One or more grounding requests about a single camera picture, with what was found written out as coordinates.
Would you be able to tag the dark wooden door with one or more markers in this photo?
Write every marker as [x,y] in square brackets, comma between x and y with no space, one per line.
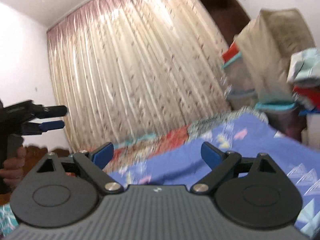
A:
[229,17]

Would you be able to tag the upper clear storage bin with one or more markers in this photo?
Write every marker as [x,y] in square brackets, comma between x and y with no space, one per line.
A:
[241,91]

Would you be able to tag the beige fabric storage bag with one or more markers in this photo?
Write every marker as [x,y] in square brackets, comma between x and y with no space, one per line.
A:
[267,44]

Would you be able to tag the dark wooden headboard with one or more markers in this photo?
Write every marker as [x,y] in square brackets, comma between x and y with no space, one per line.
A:
[34,154]

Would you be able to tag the beige floral curtain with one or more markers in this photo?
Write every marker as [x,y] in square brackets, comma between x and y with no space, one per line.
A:
[129,68]

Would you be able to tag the red folded garment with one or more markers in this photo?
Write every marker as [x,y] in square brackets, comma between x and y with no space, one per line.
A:
[308,97]

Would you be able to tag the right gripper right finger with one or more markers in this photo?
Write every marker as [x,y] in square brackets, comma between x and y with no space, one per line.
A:
[222,167]

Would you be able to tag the white laundry basket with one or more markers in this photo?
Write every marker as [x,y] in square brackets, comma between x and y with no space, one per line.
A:
[311,134]

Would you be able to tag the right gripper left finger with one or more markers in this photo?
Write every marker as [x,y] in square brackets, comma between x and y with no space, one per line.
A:
[91,165]

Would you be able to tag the teal white patterned blanket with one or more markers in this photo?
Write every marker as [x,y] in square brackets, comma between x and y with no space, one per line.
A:
[8,222]

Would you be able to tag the person's left hand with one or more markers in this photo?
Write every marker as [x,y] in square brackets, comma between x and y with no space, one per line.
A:
[12,171]

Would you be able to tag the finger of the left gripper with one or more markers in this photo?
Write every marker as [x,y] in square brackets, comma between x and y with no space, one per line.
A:
[47,126]
[43,112]

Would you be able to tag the clear bin with teal lid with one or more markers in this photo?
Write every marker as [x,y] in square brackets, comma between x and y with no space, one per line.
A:
[285,118]

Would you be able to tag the blue patterned bed sheet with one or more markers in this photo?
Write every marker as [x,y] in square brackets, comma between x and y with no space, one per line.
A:
[248,133]

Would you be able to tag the red patterned quilt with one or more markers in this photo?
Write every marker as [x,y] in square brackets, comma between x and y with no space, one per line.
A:
[146,148]

